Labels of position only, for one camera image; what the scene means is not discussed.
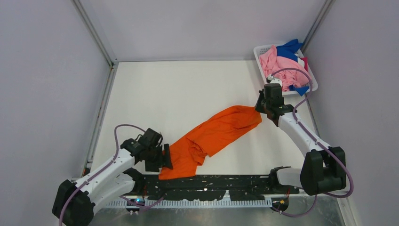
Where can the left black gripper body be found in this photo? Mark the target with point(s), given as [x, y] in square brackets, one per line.
[154, 159]

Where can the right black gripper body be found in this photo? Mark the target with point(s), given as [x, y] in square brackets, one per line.
[262, 104]

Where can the orange t-shirt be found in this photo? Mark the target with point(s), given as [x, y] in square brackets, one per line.
[208, 138]

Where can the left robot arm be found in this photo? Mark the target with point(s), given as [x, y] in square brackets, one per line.
[77, 202]

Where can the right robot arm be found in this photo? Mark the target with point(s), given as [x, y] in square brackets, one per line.
[323, 166]

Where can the white plastic laundry basket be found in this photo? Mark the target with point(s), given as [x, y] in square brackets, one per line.
[266, 55]

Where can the blue t-shirt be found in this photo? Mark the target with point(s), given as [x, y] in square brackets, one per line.
[292, 78]

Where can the red garment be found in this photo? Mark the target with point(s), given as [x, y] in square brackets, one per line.
[304, 62]

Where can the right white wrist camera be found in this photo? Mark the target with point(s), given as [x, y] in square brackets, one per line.
[275, 81]

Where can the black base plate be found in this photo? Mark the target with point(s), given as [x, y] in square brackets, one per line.
[210, 188]

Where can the white slotted cable duct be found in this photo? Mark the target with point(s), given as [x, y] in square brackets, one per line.
[223, 203]

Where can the aluminium frame rail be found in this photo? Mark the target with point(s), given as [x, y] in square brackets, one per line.
[91, 20]

